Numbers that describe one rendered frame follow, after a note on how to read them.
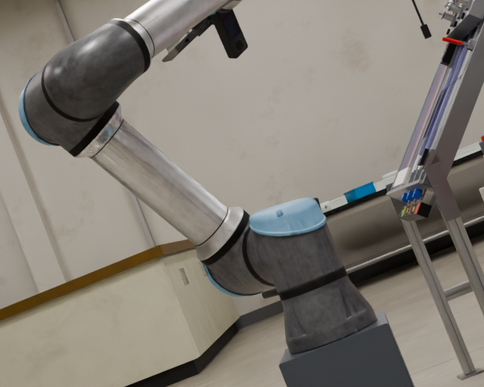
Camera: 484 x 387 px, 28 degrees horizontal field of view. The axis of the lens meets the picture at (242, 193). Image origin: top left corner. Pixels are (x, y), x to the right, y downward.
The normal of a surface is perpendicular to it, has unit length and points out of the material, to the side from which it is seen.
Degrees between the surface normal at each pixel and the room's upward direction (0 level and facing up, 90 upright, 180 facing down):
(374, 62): 90
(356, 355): 90
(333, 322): 72
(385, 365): 90
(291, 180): 90
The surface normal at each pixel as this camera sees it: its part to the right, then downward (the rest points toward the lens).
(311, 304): -0.33, -0.25
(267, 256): -0.77, 0.27
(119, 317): -0.11, -0.01
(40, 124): -0.51, 0.67
